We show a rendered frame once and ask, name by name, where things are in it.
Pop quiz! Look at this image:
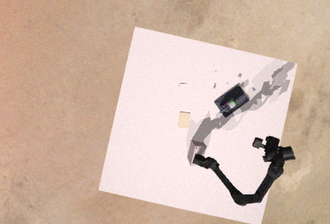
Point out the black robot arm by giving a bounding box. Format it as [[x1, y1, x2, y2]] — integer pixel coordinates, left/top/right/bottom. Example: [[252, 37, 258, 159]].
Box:
[[193, 136, 295, 206]]

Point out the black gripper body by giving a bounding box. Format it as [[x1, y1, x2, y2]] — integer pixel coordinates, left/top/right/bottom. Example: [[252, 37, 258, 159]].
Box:
[[252, 137, 279, 152]]

